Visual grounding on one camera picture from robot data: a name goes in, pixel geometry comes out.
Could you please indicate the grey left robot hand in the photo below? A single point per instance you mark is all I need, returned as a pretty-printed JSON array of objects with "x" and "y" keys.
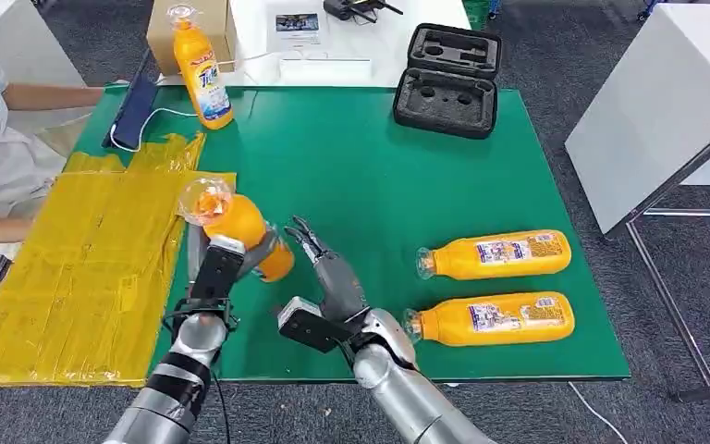
[{"x": 256, "y": 251}]

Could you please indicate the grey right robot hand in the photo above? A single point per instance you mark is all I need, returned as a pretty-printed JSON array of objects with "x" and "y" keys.
[{"x": 340, "y": 282}]

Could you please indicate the orange drink bottle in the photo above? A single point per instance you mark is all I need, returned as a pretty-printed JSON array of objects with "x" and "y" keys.
[
  {"x": 502, "y": 254},
  {"x": 502, "y": 318},
  {"x": 205, "y": 73},
  {"x": 238, "y": 220}
]

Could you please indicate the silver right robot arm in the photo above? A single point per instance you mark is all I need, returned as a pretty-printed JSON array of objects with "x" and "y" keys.
[{"x": 404, "y": 392}]

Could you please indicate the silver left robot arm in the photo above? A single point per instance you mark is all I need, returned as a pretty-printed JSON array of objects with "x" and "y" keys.
[{"x": 171, "y": 380}]

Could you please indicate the green table mat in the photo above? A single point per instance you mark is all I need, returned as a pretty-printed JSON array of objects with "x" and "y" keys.
[{"x": 355, "y": 178}]

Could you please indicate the yellow plastic sheet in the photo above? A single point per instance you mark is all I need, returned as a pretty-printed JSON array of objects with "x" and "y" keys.
[{"x": 79, "y": 276}]

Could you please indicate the dark blue pouch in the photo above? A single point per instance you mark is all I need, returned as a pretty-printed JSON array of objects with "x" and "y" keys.
[{"x": 134, "y": 110}]

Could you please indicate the open black foam case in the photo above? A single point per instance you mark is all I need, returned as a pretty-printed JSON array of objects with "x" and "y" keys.
[{"x": 447, "y": 86}]

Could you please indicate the printed white paper sheet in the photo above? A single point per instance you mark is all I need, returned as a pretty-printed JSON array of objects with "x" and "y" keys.
[{"x": 297, "y": 30}]

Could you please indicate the brown cardboard box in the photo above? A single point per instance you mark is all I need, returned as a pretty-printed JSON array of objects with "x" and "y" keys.
[{"x": 162, "y": 37}]

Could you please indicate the white desk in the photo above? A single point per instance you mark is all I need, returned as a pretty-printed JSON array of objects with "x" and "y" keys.
[{"x": 379, "y": 43}]

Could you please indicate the black remote controller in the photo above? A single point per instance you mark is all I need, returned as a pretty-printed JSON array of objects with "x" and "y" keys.
[{"x": 349, "y": 9}]

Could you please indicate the green crate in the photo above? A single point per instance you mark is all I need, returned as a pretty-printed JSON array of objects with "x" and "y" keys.
[{"x": 477, "y": 12}]

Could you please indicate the white cabinet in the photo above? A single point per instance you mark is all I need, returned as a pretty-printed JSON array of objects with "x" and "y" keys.
[{"x": 18, "y": 37}]

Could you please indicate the white table with metal legs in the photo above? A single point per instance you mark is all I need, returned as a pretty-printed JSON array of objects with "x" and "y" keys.
[{"x": 649, "y": 110}]

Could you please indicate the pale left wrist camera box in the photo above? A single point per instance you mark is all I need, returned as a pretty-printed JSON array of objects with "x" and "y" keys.
[{"x": 220, "y": 269}]

